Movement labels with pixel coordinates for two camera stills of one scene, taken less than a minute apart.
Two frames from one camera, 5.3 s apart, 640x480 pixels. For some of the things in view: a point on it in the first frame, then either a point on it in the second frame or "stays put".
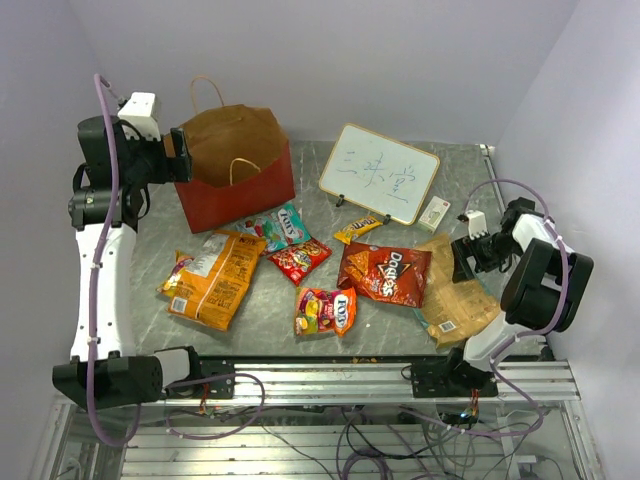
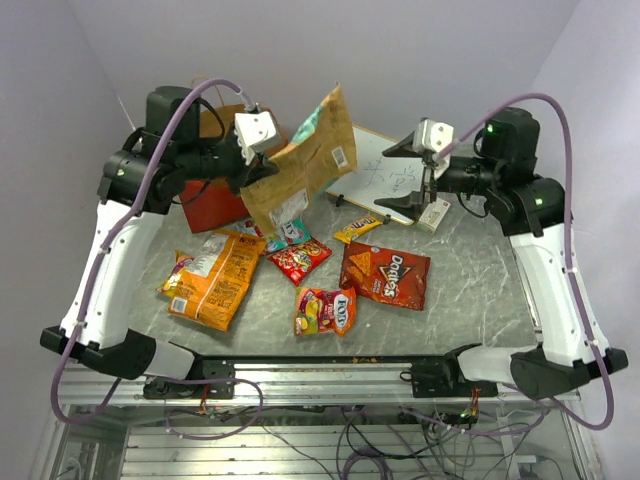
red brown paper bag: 241,166 stays put
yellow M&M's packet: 346,234 stays put
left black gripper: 183,163 -> 262,168
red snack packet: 299,260 stays put
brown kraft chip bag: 453,311 -> 320,154
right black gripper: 465,247 -> 412,203
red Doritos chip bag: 385,275 stays put
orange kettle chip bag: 217,279 stays put
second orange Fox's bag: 168,287 stays put
